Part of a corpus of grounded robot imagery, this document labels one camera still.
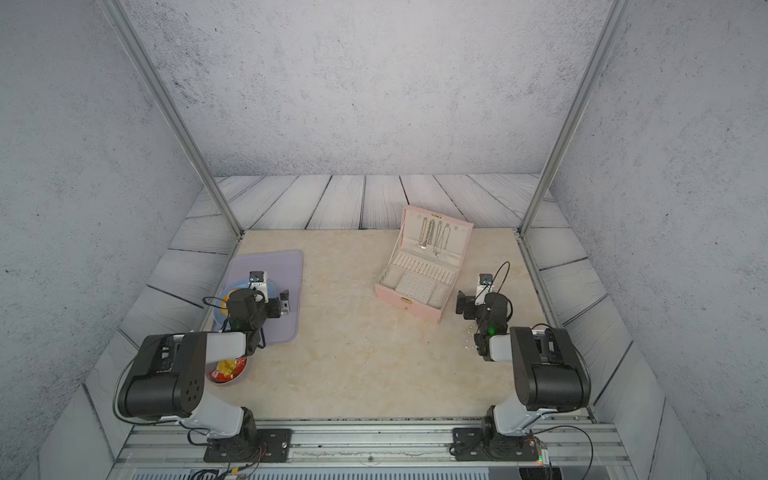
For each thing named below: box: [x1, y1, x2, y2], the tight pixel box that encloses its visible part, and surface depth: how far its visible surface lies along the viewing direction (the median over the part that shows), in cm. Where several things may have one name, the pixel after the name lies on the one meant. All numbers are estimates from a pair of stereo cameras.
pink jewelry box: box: [374, 205, 474, 324], surface depth 100 cm
